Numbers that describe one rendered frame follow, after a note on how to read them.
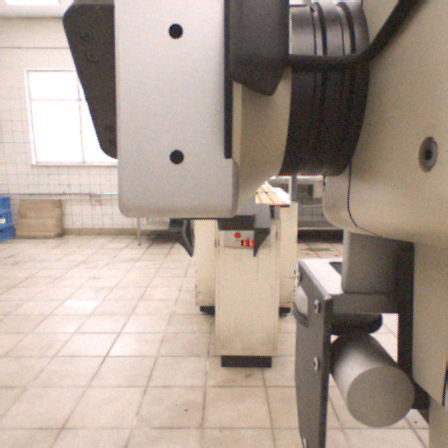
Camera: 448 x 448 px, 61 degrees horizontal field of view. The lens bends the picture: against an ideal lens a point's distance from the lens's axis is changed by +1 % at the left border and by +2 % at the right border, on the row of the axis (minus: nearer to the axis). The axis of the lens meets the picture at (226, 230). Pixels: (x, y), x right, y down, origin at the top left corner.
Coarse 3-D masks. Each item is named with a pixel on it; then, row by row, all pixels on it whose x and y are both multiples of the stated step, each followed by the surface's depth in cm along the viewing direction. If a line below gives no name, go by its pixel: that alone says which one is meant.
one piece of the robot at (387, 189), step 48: (384, 0) 15; (432, 0) 11; (336, 48) 16; (384, 48) 15; (432, 48) 11; (336, 96) 16; (384, 96) 15; (432, 96) 11; (288, 144) 18; (336, 144) 18; (384, 144) 15; (432, 144) 11; (336, 192) 21; (384, 192) 15; (432, 192) 11; (432, 240) 13; (432, 288) 22; (432, 336) 22; (432, 384) 22; (432, 432) 24
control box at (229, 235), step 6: (270, 222) 189; (270, 228) 190; (228, 234) 191; (234, 234) 191; (246, 234) 191; (252, 234) 191; (270, 234) 190; (228, 240) 192; (234, 240) 192; (240, 240) 191; (246, 240) 191; (252, 240) 191; (270, 240) 191; (264, 246) 192; (270, 246) 192
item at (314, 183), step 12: (276, 180) 487; (288, 180) 487; (300, 180) 487; (312, 180) 487; (312, 192) 506; (144, 228) 504; (156, 228) 504; (192, 228) 504; (300, 228) 505; (312, 228) 505; (324, 228) 505; (336, 228) 505
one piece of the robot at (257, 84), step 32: (224, 0) 14; (256, 0) 12; (288, 0) 13; (224, 32) 14; (256, 32) 12; (288, 32) 13; (224, 64) 14; (256, 64) 13; (224, 96) 14; (256, 96) 15; (288, 96) 16; (224, 128) 15; (256, 128) 16; (256, 160) 17
